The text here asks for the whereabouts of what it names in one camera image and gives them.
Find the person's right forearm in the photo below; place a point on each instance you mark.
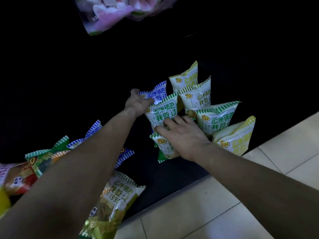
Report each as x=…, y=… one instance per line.
x=261, y=196

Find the pile of snack packets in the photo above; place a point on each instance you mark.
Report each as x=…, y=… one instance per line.
x=117, y=199

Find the pink white marshmallow bag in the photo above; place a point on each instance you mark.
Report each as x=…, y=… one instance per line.
x=112, y=14

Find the black shelf display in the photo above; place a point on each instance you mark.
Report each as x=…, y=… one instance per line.
x=249, y=47

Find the person's left hand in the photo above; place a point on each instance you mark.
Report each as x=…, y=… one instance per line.
x=137, y=103

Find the person's left forearm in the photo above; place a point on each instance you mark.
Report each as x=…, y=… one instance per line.
x=69, y=181

